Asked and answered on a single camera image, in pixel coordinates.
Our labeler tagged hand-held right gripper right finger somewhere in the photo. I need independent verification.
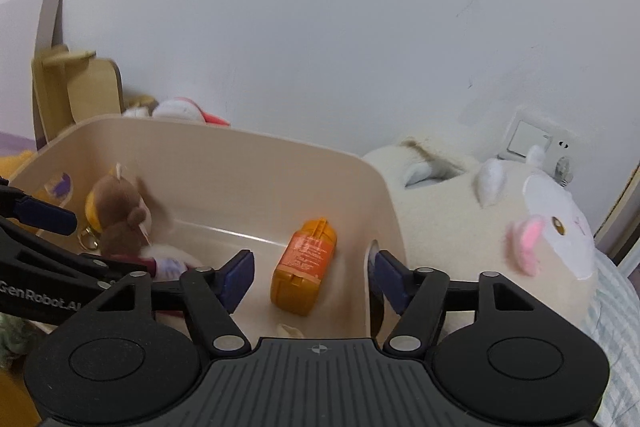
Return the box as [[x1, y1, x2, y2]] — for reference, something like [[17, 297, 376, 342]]
[[372, 249, 567, 356]]

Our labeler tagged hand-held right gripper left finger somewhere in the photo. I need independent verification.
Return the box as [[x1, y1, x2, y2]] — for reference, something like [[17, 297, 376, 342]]
[[75, 249, 256, 358]]

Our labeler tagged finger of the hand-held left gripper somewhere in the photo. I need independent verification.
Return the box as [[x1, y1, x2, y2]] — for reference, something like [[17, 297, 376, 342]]
[[0, 216, 188, 308], [0, 177, 79, 237]]

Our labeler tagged brown plush toy keychain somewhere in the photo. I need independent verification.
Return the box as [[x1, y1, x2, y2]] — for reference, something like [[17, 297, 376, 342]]
[[77, 163, 203, 282]]

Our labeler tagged beige plastic storage bin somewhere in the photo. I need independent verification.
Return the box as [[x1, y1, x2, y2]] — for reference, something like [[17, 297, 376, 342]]
[[7, 114, 408, 349]]

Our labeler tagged clear purple packet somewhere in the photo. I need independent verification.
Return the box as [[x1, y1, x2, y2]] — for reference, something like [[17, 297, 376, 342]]
[[42, 172, 77, 208]]

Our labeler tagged green fuzzy cloth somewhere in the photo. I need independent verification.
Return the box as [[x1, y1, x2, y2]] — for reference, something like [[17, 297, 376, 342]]
[[0, 312, 47, 372]]

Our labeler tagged yellow plush toy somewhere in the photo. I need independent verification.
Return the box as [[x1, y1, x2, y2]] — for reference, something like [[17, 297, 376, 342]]
[[0, 150, 39, 182]]

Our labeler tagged orange toy suitcase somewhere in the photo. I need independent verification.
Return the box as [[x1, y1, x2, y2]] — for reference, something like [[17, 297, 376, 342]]
[[270, 218, 339, 317]]

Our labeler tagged large cream plush cat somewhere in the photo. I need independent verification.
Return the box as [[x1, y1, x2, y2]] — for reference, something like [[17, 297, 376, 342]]
[[360, 127, 599, 333]]

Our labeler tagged light wooden stool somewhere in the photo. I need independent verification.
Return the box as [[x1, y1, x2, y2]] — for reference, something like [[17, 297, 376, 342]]
[[31, 44, 125, 144]]

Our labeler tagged white and red plush toy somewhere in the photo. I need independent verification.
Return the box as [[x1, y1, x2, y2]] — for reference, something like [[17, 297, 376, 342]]
[[122, 96, 232, 128]]

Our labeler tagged striped bed sheet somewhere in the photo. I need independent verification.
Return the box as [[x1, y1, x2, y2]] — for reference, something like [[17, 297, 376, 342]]
[[582, 251, 640, 427]]

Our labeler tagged white wall switch socket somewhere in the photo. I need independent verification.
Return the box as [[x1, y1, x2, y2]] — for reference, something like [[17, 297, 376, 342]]
[[497, 108, 585, 188]]

